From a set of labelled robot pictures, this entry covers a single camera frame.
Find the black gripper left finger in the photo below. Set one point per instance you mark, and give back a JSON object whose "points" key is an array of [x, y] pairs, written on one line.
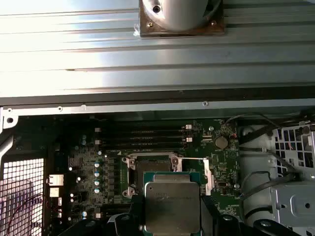
{"points": [[123, 226]]}

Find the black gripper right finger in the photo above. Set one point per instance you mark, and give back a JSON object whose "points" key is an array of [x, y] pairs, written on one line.
{"points": [[229, 227]]}

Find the CPU with silver lid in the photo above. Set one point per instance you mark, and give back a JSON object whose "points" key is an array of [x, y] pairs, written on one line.
{"points": [[172, 204]]}

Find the RAM slot with black clips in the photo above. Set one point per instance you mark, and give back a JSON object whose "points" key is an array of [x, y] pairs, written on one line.
{"points": [[142, 146], [142, 134], [115, 208]]}

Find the CPU socket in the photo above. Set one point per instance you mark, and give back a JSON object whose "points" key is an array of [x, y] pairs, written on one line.
{"points": [[152, 164]]}

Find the green motherboard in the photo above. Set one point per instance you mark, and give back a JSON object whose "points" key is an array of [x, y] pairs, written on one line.
{"points": [[221, 159]]}

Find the metal drive cage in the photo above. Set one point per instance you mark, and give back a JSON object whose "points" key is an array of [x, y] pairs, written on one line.
{"points": [[295, 201]]}

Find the round coin battery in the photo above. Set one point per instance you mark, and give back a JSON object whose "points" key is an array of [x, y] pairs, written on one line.
{"points": [[221, 142]]}

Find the black PC case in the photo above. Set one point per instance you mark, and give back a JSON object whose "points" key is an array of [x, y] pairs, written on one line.
{"points": [[147, 108]]}

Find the brown square base plate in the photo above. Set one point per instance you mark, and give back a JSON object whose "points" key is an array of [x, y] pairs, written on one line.
{"points": [[152, 34]]}

